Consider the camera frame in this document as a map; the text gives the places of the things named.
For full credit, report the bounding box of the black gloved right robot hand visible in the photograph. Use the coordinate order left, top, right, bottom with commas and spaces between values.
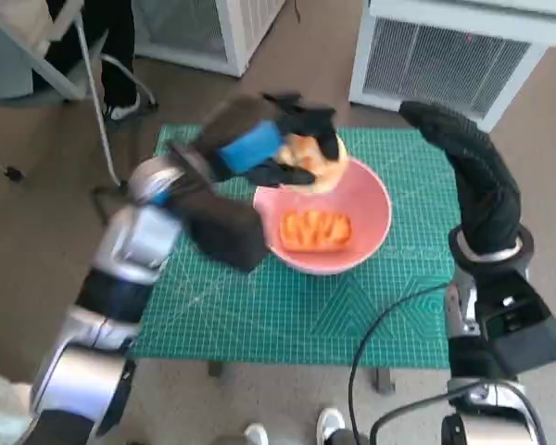
398, 100, 524, 256

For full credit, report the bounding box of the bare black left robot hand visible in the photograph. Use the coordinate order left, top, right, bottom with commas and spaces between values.
198, 92, 339, 189

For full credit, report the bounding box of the round toy bread bun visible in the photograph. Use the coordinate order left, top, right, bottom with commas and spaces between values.
277, 132, 348, 195

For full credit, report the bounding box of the pink bowl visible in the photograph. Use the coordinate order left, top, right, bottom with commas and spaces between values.
252, 159, 394, 277

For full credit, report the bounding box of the long toy bread loaf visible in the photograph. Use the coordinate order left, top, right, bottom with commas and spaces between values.
279, 209, 354, 254

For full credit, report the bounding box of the small white mesh cabinet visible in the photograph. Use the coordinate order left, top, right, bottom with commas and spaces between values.
132, 0, 286, 78

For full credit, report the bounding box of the large white mesh cabinet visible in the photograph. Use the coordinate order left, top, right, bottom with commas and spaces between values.
348, 0, 556, 134

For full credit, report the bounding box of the person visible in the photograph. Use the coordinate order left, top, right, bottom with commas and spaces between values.
25, 0, 143, 121
0, 370, 33, 445

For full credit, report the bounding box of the green cutting mat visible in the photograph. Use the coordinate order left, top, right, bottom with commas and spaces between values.
129, 123, 460, 370

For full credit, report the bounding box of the grey office chair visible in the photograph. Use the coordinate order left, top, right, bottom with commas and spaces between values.
0, 0, 158, 186

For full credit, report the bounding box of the white shoe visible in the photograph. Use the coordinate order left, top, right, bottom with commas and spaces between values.
244, 422, 270, 445
315, 406, 347, 439

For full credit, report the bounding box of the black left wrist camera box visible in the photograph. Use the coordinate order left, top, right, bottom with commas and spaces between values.
180, 189, 268, 273

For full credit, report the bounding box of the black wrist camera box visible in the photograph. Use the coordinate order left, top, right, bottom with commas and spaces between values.
474, 268, 556, 375
180, 189, 268, 273

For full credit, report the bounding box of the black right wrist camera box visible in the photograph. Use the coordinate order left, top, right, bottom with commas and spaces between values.
474, 268, 556, 375

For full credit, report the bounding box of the thick black cable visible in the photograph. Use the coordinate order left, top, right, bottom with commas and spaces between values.
370, 379, 548, 445

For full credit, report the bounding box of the thin black cable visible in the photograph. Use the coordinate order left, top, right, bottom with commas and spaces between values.
347, 283, 450, 437

